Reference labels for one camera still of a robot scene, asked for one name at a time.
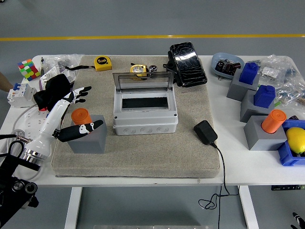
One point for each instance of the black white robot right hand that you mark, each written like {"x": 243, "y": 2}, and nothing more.
{"x": 297, "y": 218}

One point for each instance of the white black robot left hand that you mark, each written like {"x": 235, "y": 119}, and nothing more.
{"x": 51, "y": 119}

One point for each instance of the orange cylinder battery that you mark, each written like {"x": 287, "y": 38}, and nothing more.
{"x": 81, "y": 115}
{"x": 273, "y": 121}

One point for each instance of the smoky transparent box lid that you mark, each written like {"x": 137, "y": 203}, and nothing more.
{"x": 143, "y": 81}

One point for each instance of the person's right forearm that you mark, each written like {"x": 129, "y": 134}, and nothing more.
{"x": 3, "y": 82}

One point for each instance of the grey plastic junction box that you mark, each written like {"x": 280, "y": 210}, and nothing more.
{"x": 147, "y": 121}

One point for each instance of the blue square battery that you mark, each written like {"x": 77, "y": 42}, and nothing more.
{"x": 264, "y": 96}
{"x": 249, "y": 74}

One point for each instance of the white power strip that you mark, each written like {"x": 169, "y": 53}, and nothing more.
{"x": 33, "y": 124}

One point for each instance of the black cloth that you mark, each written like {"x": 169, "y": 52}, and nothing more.
{"x": 54, "y": 88}

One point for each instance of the black table control panel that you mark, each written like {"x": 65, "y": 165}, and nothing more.
{"x": 288, "y": 187}

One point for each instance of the white circuit breaker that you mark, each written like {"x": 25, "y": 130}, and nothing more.
{"x": 21, "y": 94}

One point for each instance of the white purple card packet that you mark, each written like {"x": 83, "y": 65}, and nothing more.
{"x": 47, "y": 76}

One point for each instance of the grey block with round hole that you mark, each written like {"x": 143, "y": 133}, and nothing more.
{"x": 88, "y": 143}

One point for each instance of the white electrical module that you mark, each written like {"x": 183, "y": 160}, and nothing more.
{"x": 70, "y": 76}

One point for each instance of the white table leg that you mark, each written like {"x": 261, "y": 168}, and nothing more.
{"x": 72, "y": 207}
{"x": 249, "y": 207}

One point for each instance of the large colourful puzzle cube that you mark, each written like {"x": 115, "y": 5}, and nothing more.
{"x": 28, "y": 69}

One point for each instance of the clear plastic bags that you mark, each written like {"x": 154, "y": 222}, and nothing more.
{"x": 62, "y": 59}

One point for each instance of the blue plastic bin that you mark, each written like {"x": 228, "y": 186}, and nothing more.
{"x": 288, "y": 155}

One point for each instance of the yellow lemon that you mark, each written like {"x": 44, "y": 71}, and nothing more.
{"x": 295, "y": 139}

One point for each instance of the grey block holder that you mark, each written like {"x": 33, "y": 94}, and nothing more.
{"x": 234, "y": 89}
{"x": 262, "y": 140}
{"x": 247, "y": 109}

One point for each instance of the small dark object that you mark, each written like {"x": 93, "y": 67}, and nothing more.
{"x": 294, "y": 117}

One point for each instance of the grey-brown mat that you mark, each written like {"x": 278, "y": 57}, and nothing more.
{"x": 155, "y": 155}

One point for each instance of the small black capacitor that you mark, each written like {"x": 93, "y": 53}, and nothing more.
{"x": 153, "y": 68}

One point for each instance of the black power adapter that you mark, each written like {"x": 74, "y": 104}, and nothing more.
{"x": 205, "y": 132}

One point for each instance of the clear bags of parts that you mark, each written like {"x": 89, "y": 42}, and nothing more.
{"x": 286, "y": 78}

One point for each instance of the dark electronic parts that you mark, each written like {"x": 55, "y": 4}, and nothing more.
{"x": 226, "y": 66}

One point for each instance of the blue-grey bowl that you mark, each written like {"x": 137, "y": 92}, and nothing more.
{"x": 220, "y": 58}

